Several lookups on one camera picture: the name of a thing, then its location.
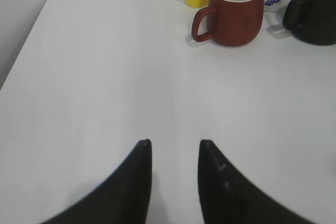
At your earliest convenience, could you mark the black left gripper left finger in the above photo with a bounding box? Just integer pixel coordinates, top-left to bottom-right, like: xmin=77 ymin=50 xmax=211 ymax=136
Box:
xmin=46 ymin=139 xmax=152 ymax=223

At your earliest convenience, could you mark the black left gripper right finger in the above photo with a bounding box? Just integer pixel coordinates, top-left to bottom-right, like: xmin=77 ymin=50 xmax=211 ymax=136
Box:
xmin=198 ymin=140 xmax=311 ymax=223

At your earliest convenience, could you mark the dark red ceramic mug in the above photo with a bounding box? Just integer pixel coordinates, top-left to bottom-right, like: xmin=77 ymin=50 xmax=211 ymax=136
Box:
xmin=191 ymin=0 xmax=264 ymax=47

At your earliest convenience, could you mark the black mug front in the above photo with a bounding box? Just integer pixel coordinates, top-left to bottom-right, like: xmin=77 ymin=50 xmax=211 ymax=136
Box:
xmin=282 ymin=0 xmax=335 ymax=46

